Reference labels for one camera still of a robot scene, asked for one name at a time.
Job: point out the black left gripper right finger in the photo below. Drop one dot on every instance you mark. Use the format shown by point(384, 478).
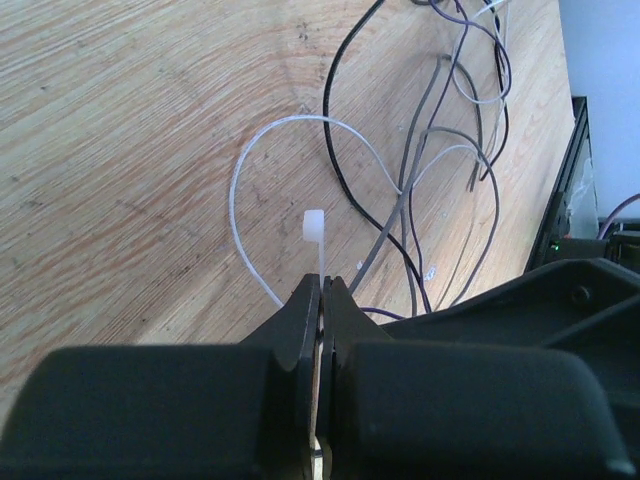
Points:
point(345, 324)

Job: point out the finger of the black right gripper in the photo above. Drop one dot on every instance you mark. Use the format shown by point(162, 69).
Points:
point(566, 305)

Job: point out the white zip tie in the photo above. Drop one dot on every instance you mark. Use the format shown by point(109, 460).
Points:
point(313, 231)

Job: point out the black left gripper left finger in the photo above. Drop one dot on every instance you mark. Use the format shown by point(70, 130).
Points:
point(290, 333)

